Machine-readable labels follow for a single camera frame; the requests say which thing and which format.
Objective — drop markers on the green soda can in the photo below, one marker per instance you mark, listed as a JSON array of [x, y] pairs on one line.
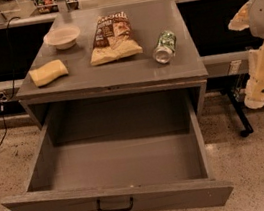
[[165, 48]]

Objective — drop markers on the grey cabinet with top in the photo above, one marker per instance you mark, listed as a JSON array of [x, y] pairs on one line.
[[133, 74]]

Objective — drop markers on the open grey top drawer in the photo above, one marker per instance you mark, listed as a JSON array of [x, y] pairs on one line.
[[146, 145]]

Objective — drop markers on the black table leg with caster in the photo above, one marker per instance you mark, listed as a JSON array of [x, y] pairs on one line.
[[246, 124]]

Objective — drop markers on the brown chip bag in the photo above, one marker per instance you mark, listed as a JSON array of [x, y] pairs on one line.
[[113, 39]]

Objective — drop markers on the white bowl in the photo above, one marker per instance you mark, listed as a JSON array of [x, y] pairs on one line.
[[62, 38]]

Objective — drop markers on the colourful items in background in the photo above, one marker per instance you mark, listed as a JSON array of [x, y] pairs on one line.
[[49, 6]]

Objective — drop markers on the yellow sponge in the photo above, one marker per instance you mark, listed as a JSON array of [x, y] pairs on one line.
[[48, 73]]

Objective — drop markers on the black drawer handle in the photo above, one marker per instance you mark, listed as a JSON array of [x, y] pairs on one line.
[[128, 208]]

